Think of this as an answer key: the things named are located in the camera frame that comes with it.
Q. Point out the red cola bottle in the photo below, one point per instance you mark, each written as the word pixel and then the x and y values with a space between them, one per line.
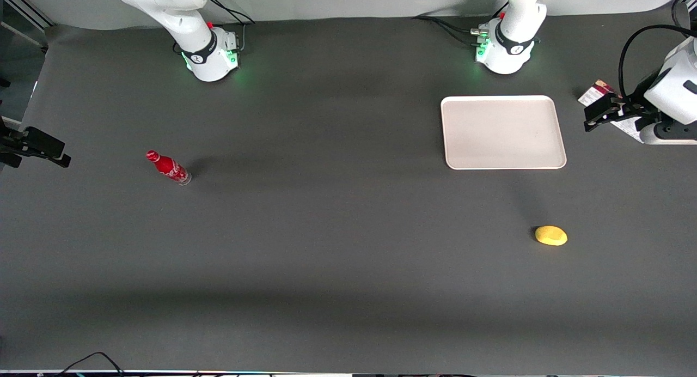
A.
pixel 167 167

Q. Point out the beige rectangular tray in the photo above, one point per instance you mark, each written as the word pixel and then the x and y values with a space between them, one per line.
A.
pixel 501 132

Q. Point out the aluminium frame rail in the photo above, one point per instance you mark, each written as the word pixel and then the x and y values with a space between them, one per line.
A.
pixel 27 6

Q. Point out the yellow lemon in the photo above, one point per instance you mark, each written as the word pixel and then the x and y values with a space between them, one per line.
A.
pixel 551 235

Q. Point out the red tartan cookie box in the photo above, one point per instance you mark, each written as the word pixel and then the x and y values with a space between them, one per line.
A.
pixel 592 95

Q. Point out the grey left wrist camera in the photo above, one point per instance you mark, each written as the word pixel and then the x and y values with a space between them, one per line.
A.
pixel 670 133

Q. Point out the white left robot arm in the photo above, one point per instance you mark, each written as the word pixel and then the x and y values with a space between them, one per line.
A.
pixel 506 50

